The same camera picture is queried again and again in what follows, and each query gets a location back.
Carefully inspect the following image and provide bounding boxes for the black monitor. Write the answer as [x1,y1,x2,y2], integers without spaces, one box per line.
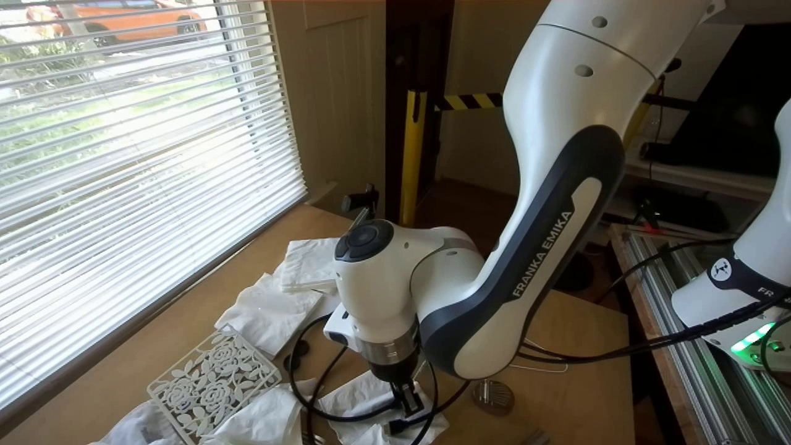
[640,16,791,181]

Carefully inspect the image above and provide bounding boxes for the light wooden desk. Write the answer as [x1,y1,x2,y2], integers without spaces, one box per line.
[0,199,638,445]

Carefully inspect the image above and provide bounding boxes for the white lattice trivet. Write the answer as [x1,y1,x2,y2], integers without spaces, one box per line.
[146,324,286,445]

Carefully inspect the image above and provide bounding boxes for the thin black cable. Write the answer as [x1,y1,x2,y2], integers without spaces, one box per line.
[591,235,739,306]

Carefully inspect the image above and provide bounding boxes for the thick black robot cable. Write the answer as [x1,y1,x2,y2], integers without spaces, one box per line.
[517,290,791,366]

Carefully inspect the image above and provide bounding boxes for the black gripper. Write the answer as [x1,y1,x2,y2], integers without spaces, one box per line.
[372,358,428,416]

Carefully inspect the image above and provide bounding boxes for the white window blinds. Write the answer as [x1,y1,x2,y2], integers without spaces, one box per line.
[0,0,308,416]

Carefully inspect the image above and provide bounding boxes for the small round metal object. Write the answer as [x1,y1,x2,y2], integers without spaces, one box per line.
[468,376,519,417]

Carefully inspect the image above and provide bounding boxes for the yellow black barrier tape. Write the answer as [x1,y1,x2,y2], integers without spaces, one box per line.
[430,88,506,114]

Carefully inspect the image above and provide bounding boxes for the flat black device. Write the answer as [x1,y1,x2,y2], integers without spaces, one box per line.
[630,183,734,238]

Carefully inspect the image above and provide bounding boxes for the smooth folded white cloth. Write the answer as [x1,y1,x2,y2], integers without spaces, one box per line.
[279,235,344,296]

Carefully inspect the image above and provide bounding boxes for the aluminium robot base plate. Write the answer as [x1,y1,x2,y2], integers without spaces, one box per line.
[609,223,791,445]

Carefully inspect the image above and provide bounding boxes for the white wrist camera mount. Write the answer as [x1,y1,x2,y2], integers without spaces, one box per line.
[321,303,366,348]

